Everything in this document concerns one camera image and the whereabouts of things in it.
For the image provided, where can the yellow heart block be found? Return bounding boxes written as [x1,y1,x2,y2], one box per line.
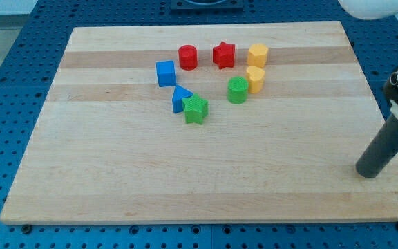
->
[246,66,265,94]

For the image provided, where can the green cylinder block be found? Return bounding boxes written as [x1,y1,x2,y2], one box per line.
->
[227,76,249,104]

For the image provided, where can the wooden board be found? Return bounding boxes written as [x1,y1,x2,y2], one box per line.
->
[0,21,398,225]

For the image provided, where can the yellow hexagon block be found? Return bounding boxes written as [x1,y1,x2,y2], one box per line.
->
[247,43,269,68]

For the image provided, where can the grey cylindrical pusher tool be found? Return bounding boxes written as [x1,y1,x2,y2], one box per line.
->
[355,114,398,178]

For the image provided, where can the blue triangle block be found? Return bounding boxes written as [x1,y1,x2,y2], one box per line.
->
[171,85,193,113]

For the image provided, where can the red cylinder block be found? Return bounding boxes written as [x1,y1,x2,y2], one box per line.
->
[178,44,198,71]

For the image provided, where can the green star block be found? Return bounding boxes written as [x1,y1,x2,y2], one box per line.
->
[182,93,209,125]

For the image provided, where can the red star block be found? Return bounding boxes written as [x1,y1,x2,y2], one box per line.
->
[213,41,236,69]

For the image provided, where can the blue cube block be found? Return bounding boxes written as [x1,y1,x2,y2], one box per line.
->
[155,61,177,87]

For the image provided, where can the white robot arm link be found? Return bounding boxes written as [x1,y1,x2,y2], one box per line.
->
[338,0,398,20]

